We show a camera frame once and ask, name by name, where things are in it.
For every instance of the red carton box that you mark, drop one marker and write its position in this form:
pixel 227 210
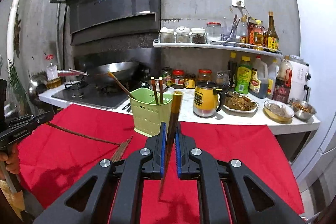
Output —
pixel 251 32

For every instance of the yellow oil bottle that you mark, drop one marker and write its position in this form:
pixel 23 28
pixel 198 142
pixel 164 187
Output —
pixel 260 37

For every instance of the steel wok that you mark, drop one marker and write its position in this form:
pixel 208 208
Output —
pixel 113 71

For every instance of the yellow steel mug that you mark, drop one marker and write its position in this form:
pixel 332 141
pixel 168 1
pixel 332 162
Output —
pixel 206 100

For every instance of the red table cloth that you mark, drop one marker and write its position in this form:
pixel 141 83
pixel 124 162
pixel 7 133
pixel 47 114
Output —
pixel 236 155

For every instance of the plate of food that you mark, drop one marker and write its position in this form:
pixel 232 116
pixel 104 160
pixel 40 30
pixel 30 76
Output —
pixel 240 103

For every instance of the red-lidded sauce jar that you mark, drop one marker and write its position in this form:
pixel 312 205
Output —
pixel 178 80

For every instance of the orange-lidded sauce jar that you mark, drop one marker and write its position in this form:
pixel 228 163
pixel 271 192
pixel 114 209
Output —
pixel 204 75

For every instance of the red-lidded glass jar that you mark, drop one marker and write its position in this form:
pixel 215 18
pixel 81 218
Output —
pixel 214 33

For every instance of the yellow-rimmed bowl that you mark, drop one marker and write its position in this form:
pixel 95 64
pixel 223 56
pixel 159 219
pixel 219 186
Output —
pixel 278 111

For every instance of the green-label sauce jar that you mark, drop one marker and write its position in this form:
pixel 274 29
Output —
pixel 167 78

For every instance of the person's left hand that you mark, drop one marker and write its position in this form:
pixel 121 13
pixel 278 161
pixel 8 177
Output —
pixel 10 161

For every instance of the white jug red label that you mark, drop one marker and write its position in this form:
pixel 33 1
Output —
pixel 258 79

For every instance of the glass cup with utensils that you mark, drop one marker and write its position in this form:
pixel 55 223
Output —
pixel 232 35

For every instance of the dark snack packet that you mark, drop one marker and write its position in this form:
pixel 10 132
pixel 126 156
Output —
pixel 223 79

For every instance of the gold-tipped wooden chopstick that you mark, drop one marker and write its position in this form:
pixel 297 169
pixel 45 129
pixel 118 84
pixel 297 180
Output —
pixel 154 91
pixel 160 90
pixel 84 136
pixel 173 121
pixel 120 85

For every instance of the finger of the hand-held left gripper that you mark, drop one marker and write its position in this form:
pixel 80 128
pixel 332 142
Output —
pixel 42 119

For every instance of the brown bottle yellow label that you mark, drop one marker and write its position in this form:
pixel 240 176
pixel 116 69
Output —
pixel 271 37

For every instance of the dark bottle red label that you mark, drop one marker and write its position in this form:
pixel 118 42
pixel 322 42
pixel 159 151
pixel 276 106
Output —
pixel 281 90

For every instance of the green plastic utensil holder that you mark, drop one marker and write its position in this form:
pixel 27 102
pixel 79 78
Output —
pixel 149 113

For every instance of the white wall shelf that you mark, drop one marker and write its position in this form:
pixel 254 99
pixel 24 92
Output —
pixel 210 47

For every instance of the white plastic pipe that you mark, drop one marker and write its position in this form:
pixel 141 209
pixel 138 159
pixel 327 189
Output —
pixel 15 8

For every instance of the clear glass bottle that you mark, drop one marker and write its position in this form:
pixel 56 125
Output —
pixel 243 35

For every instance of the black gas stove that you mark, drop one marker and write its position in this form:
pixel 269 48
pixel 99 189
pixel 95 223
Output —
pixel 89 96

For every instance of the small steel bowl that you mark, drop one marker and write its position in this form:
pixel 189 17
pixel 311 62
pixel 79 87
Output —
pixel 145 85

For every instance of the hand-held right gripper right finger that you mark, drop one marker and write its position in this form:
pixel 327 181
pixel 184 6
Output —
pixel 178 148

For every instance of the red wall sticker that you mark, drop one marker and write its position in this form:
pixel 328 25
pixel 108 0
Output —
pixel 49 57

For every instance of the cooking oil bottle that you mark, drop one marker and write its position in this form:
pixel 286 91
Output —
pixel 53 77

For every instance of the white-lidded spice jar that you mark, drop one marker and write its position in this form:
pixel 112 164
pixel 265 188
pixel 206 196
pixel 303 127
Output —
pixel 198 36
pixel 182 35
pixel 167 35

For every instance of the green plastic bottle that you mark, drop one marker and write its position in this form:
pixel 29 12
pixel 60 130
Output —
pixel 242 77

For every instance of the small yellow-label sauce jar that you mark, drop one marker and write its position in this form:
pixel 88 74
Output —
pixel 190 81

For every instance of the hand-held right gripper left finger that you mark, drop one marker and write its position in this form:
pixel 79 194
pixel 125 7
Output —
pixel 163 142

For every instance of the white refrigerator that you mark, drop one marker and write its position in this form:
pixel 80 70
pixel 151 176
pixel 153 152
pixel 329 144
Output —
pixel 317 69

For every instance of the white kitchen appliance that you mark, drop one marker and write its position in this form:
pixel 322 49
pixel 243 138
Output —
pixel 299 77

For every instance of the green plant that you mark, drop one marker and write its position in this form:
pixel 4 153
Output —
pixel 15 82

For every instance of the dark soy sauce bottle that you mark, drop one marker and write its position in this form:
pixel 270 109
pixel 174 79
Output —
pixel 232 69

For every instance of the bundle of wooden chopsticks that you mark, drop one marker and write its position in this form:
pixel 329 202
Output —
pixel 121 150

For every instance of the white plastic jug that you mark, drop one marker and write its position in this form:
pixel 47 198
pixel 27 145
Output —
pixel 273 79

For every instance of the white wall outlet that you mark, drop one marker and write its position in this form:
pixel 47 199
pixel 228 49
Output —
pixel 237 0

